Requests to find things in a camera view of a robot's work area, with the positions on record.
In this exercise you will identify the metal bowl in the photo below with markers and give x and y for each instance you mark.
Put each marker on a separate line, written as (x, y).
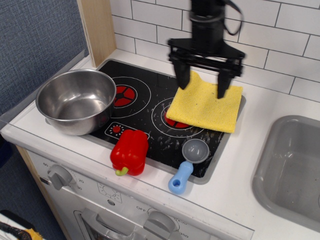
(77, 102)

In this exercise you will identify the grey oven knob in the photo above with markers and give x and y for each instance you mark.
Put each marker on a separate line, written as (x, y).
(160, 225)
(59, 176)

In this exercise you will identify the blue grey toy scoop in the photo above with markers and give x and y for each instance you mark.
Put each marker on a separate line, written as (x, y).
(194, 151)

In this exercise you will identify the grey right oven knob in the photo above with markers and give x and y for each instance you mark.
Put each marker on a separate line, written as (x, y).
(160, 225)

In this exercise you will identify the red toy bell pepper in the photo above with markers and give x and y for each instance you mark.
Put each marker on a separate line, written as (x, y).
(128, 156)

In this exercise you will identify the grey oven door handle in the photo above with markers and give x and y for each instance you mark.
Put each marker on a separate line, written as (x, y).
(108, 226)

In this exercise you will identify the white toy oven front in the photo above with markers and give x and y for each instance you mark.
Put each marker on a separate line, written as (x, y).
(84, 192)

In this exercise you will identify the grey toy sink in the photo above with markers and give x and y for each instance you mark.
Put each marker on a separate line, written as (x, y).
(287, 178)

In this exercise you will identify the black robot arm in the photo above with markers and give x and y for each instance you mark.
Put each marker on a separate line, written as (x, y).
(211, 7)

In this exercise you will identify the black toy stovetop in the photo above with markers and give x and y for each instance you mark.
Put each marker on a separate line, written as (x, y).
(142, 100)

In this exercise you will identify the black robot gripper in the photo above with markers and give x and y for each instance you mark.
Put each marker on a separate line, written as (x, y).
(206, 49)

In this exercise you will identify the yellow black object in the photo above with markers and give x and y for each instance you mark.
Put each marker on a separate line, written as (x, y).
(21, 234)

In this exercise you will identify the grey left oven knob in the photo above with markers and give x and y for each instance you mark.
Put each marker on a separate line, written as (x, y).
(59, 176)

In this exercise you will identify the yellow towel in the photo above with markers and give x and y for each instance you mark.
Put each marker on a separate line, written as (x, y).
(198, 105)

